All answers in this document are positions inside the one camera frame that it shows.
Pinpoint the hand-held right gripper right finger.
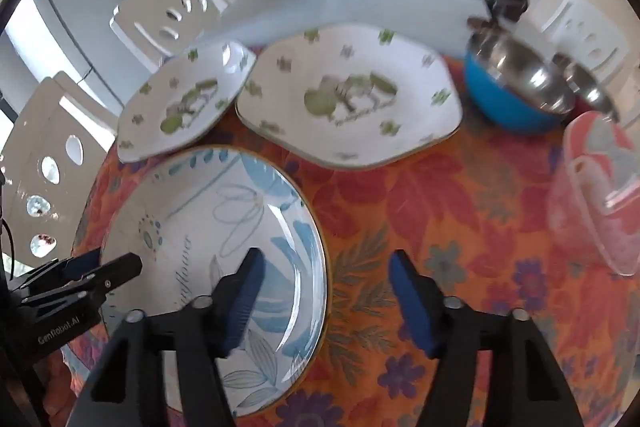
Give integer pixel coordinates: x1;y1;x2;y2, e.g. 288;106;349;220
389;250;586;427

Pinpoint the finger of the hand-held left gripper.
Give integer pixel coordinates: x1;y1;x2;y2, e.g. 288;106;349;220
20;253;143;308
10;251;102;293

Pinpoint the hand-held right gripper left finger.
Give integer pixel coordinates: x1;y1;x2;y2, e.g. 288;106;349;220
72;248;266;427

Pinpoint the round blue floral plate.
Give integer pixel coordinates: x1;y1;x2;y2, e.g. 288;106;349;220
99;146;330;418

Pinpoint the small octagonal green-print plate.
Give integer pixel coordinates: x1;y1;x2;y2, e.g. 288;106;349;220
116;41;257;164

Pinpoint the large octagonal green-print plate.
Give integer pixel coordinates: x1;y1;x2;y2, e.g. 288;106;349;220
235;23;463;170

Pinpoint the pink plastic bowl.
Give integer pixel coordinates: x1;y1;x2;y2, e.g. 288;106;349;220
547;109;640;278

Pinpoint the blue steel-lined bowl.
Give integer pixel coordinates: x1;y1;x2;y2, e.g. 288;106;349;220
464;29;576;135

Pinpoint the small steel bowl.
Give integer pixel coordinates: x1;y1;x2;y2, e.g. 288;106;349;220
552;52;621;122

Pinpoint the orange floral tablecloth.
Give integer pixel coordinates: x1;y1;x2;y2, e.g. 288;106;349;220
70;42;640;427

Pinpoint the white chair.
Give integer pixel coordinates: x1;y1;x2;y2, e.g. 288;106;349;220
0;72;121;268
540;0;636;72
110;0;236;72

